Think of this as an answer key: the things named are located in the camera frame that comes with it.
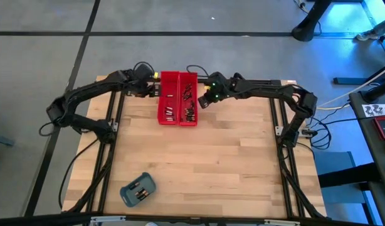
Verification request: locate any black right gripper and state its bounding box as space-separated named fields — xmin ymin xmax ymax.
xmin=198 ymin=72 xmax=234 ymax=110

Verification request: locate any black aluminium table frame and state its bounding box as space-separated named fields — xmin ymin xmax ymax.
xmin=85 ymin=76 xmax=327 ymax=220

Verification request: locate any black arm base cable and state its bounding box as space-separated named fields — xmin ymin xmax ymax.
xmin=38 ymin=121 xmax=60 ymax=137
xmin=308 ymin=117 xmax=333 ymax=151

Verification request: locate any black desk leg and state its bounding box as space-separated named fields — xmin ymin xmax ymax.
xmin=358 ymin=80 xmax=385 ymax=103

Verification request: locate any yellow cable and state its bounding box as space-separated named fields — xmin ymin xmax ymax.
xmin=316 ymin=105 xmax=351 ymax=111

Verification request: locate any white fiducial marker sheet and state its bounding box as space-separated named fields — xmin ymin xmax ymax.
xmin=361 ymin=104 xmax=385 ymax=118

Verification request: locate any white cable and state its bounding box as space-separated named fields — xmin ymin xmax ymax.
xmin=317 ymin=64 xmax=385 ymax=107

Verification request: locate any black cable bundle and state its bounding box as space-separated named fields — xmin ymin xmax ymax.
xmin=66 ymin=141 xmax=118 ymax=214
xmin=280 ymin=147 xmax=325 ymax=220

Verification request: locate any grey floor object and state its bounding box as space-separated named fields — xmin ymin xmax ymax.
xmin=0 ymin=133 xmax=15 ymax=148

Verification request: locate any black base beam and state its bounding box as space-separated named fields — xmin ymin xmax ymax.
xmin=0 ymin=212 xmax=369 ymax=226

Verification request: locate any silver aluminium extrusion bar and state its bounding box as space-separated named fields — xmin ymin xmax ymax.
xmin=90 ymin=215 xmax=127 ymax=223
xmin=263 ymin=218 xmax=302 ymax=226

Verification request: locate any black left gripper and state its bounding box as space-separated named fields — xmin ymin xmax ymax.
xmin=129 ymin=64 xmax=162 ymax=97

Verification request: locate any black desk foot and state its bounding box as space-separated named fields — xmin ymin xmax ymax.
xmin=317 ymin=163 xmax=380 ymax=191
xmin=332 ymin=61 xmax=385 ymax=86

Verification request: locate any red plastic bin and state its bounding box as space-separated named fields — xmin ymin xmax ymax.
xmin=157 ymin=71 xmax=181 ymax=126
xmin=179 ymin=72 xmax=199 ymax=127

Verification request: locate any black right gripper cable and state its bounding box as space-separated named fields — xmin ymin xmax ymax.
xmin=186 ymin=64 xmax=211 ymax=79

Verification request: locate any teal plastic bin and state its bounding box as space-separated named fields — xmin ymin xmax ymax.
xmin=119 ymin=171 xmax=157 ymax=208

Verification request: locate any thin black cable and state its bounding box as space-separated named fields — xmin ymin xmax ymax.
xmin=58 ymin=139 xmax=98 ymax=210

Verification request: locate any dark grey desk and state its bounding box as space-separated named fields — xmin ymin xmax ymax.
xmin=349 ymin=90 xmax=385 ymax=226

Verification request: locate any black pedestal stand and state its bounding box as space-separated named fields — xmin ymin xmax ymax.
xmin=291 ymin=0 xmax=333 ymax=43

